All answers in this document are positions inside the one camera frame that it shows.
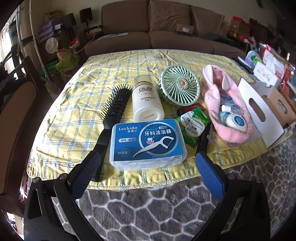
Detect blue floss pick box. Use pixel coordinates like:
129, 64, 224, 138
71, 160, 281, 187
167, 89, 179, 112
109, 119, 188, 171

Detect yellow plaid cloth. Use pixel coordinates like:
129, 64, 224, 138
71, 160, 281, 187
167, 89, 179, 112
27, 50, 292, 187

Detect white lotion bottle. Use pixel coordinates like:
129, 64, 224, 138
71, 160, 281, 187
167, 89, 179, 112
132, 75, 165, 123

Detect stack of purple boxes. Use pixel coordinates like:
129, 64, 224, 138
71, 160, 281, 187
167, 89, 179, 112
38, 20, 63, 41

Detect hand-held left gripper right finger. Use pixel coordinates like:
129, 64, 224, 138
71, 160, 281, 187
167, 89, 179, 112
195, 151, 271, 241

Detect green bag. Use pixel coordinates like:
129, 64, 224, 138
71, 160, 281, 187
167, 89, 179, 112
55, 50, 80, 75

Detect white tissue box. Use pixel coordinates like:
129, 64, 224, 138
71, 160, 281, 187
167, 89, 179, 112
253, 61, 281, 88

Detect black speaker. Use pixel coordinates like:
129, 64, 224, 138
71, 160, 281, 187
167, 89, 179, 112
62, 13, 77, 27
80, 8, 93, 24

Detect green foil packet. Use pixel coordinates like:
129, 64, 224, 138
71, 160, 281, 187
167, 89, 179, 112
174, 108, 210, 148

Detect white metal stand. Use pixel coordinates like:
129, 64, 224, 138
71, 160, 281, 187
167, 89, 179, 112
17, 0, 51, 81

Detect white cable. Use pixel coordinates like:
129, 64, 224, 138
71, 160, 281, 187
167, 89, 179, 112
74, 25, 103, 52

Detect black hairbrush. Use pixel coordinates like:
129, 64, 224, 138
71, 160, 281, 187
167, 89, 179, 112
94, 85, 133, 182

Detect red and white packages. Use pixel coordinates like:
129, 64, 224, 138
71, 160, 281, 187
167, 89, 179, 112
261, 43, 292, 79

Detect wooden chair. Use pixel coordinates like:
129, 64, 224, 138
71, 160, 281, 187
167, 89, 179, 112
0, 56, 50, 218

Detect small brown cardboard box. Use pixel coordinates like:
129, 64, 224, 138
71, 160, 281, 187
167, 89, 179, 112
176, 24, 194, 33

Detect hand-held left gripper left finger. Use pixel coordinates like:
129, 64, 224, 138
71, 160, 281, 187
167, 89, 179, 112
23, 150, 104, 241

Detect white and blue booklet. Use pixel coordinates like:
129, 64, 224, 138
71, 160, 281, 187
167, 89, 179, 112
97, 32, 129, 41

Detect pink plush pouch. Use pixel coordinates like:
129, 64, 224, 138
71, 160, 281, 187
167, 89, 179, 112
202, 65, 253, 142

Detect green round fan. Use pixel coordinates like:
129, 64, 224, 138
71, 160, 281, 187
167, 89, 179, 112
158, 65, 200, 107

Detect dark grey cloth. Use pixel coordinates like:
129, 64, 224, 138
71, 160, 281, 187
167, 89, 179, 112
205, 32, 234, 43

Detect white cardboard box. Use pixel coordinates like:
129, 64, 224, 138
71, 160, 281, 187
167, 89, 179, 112
228, 77, 296, 149

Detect purple plastic container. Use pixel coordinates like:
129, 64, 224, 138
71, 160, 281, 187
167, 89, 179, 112
245, 50, 263, 64

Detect round white floss container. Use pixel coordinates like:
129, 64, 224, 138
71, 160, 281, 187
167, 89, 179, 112
225, 113, 245, 132

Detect brown sofa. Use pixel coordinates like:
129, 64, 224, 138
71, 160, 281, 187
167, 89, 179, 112
84, 0, 247, 58

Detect black slim object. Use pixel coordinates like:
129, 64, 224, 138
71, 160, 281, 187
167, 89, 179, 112
195, 122, 212, 156

